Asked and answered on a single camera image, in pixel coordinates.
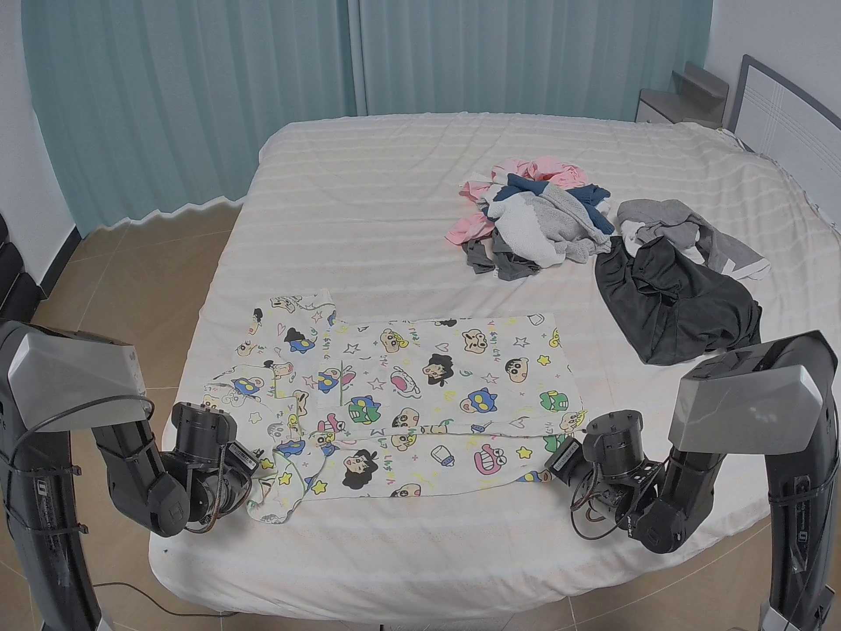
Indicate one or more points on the black garment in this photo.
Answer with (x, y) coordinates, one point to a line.
(683, 313)

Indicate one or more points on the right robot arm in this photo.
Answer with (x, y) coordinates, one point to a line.
(755, 405)

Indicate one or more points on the bed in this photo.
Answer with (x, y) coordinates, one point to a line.
(368, 221)

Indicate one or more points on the black furniture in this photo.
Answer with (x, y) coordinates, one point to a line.
(14, 273)

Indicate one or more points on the grey bedside table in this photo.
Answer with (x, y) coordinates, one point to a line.
(680, 99)

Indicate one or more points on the grey white garment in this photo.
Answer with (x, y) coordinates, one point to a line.
(663, 214)

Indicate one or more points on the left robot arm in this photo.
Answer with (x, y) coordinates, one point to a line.
(66, 378)

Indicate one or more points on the pile of clothes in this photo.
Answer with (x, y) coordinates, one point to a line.
(539, 224)

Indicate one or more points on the blue-green curtain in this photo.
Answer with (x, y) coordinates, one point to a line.
(190, 83)
(519, 30)

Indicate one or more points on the white printed pyjama top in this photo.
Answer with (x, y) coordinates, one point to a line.
(447, 378)

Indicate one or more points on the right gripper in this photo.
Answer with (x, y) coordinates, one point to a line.
(565, 461)

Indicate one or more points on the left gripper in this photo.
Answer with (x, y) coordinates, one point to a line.
(242, 461)

